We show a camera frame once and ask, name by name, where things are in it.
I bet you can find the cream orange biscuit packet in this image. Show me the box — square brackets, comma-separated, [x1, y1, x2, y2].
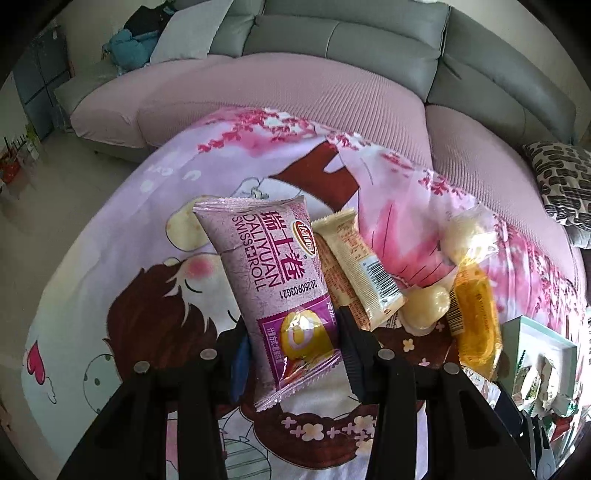
[311, 209, 405, 331]

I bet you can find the yellow bread snack bag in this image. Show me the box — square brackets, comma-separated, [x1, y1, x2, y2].
[440, 205, 503, 380]

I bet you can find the purple swiss roll packet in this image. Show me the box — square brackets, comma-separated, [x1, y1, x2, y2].
[193, 196, 342, 411]

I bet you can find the green snack packet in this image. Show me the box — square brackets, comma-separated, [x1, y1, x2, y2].
[510, 351, 576, 417]

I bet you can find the round yellow pastry packet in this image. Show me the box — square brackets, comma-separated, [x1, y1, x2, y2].
[400, 285, 451, 337]

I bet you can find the pink cartoon print blanket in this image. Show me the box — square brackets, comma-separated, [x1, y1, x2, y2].
[23, 108, 587, 479]

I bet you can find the teal shallow tray box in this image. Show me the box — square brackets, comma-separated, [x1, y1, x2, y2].
[498, 316, 578, 418]

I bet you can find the grey cushion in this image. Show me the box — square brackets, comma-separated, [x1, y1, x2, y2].
[565, 225, 591, 250]

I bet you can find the black white patterned pillow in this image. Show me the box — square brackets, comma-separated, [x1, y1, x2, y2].
[523, 141, 591, 231]

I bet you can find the pink sofa seat cover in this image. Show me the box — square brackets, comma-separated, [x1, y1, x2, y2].
[70, 53, 581, 278]

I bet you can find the grey sofa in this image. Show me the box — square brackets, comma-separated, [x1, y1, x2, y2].
[56, 1, 576, 144]

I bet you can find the blue clothes pile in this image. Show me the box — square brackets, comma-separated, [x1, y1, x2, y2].
[102, 1, 176, 75]

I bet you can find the light grey pillow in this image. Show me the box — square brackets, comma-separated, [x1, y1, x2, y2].
[150, 0, 232, 64]

